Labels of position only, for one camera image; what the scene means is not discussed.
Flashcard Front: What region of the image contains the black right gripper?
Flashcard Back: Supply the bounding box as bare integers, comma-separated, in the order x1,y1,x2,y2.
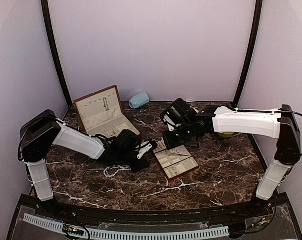
162,122,194,150

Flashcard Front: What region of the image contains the green small bowl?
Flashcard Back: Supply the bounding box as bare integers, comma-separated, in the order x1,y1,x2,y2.
218,132,234,138

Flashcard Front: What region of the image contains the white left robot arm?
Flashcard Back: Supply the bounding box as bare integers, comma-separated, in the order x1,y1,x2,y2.
17,109,157,218

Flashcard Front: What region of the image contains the white pearl necklace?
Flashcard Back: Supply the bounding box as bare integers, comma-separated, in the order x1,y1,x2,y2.
103,164,132,178

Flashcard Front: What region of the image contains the red wooden jewelry box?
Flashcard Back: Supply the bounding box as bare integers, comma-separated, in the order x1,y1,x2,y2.
74,85,142,140

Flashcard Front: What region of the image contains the red earring tray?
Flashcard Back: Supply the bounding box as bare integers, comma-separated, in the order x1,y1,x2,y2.
153,139,199,182

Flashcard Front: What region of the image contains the silver bangle back compartment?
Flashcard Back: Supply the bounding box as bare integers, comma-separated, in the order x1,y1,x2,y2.
117,125,128,132

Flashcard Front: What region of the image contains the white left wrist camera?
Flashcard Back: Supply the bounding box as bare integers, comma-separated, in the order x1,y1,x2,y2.
135,139,158,160

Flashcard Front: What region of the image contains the light blue cup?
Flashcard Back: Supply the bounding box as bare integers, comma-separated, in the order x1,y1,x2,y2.
128,91,149,109

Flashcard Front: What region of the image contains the white slotted cable duct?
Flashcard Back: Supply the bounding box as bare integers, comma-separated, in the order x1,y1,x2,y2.
22,213,229,240

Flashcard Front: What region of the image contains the silver charm jewelry pile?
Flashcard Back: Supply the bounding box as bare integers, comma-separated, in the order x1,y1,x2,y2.
108,130,116,137

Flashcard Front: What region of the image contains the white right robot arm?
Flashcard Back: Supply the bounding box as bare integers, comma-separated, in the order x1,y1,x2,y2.
160,98,302,217

